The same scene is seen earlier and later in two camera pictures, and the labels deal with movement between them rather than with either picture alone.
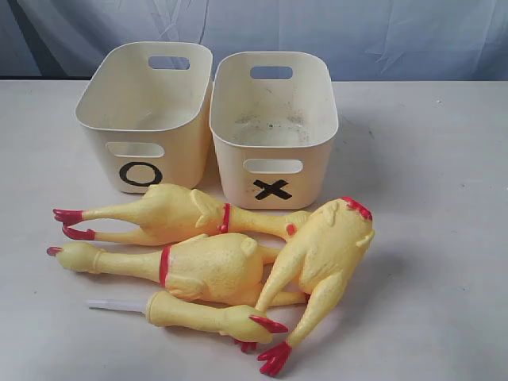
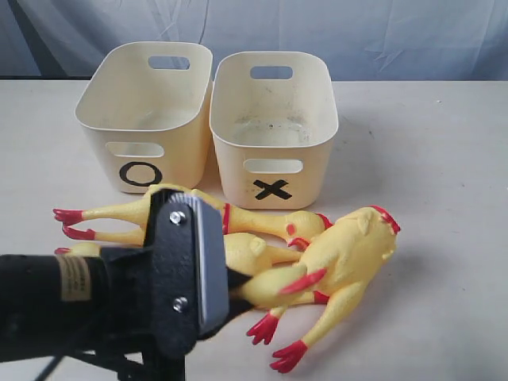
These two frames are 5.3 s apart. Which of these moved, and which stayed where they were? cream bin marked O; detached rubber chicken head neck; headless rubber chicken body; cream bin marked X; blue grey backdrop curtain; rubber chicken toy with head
Moved: headless rubber chicken body; detached rubber chicken head neck
Stayed: cream bin marked X; cream bin marked O; rubber chicken toy with head; blue grey backdrop curtain
